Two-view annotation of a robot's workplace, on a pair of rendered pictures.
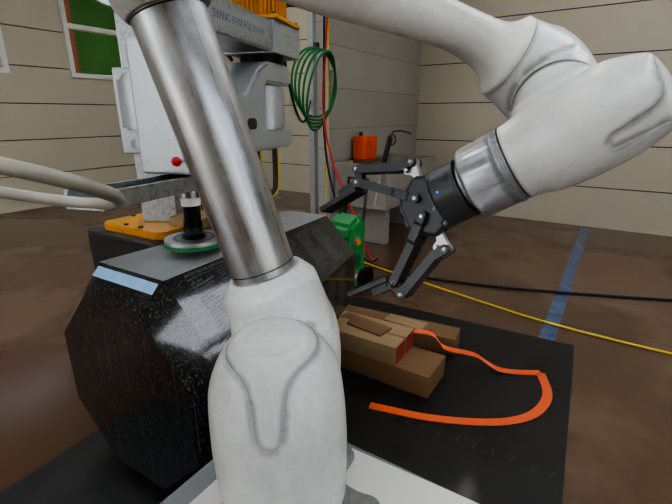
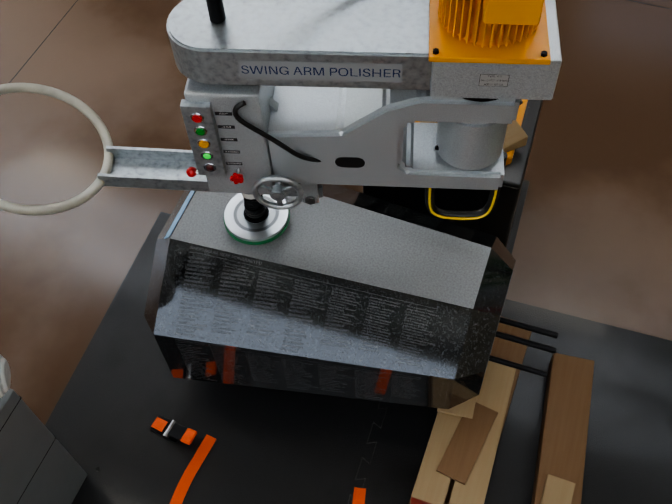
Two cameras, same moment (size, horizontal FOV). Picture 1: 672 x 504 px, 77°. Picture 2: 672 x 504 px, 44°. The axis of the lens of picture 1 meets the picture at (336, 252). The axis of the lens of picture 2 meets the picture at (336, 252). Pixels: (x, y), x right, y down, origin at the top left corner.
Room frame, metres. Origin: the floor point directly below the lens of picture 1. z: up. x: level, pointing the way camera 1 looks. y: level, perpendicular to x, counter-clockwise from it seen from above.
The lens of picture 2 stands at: (1.52, -1.12, 3.09)
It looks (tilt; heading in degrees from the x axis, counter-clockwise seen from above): 56 degrees down; 81
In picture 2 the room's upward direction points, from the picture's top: 4 degrees counter-clockwise
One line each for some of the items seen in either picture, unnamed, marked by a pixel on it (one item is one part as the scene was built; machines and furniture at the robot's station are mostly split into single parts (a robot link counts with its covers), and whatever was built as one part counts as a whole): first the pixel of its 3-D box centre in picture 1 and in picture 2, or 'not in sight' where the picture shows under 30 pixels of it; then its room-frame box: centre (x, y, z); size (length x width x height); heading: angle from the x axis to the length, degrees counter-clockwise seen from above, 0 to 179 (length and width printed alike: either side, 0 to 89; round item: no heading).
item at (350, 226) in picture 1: (344, 233); not in sight; (3.27, -0.07, 0.43); 0.35 x 0.35 x 0.87; 45
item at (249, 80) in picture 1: (240, 117); (375, 133); (1.89, 0.41, 1.33); 0.74 x 0.23 x 0.49; 164
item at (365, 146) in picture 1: (367, 146); not in sight; (4.98, -0.36, 1.00); 0.50 x 0.22 x 0.33; 147
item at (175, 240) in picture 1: (194, 238); (256, 214); (1.52, 0.53, 0.90); 0.21 x 0.21 x 0.01
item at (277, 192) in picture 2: not in sight; (279, 183); (1.60, 0.38, 1.23); 0.15 x 0.10 x 0.15; 164
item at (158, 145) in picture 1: (194, 112); (266, 123); (1.60, 0.51, 1.35); 0.36 x 0.22 x 0.45; 164
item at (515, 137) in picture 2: not in sight; (496, 140); (2.42, 0.73, 0.80); 0.20 x 0.10 x 0.05; 11
